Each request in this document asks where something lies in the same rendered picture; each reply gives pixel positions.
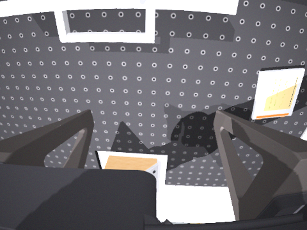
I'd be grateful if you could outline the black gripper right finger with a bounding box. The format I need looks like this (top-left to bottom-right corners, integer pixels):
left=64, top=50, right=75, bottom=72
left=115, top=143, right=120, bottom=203
left=214, top=109, right=307, bottom=221

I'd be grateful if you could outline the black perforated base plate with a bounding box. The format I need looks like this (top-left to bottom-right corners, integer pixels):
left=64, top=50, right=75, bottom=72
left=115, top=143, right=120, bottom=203
left=0, top=0, right=307, bottom=188

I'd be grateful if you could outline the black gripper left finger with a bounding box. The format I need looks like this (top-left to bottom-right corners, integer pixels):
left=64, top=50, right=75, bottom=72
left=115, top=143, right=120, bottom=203
left=0, top=110, right=94, bottom=169

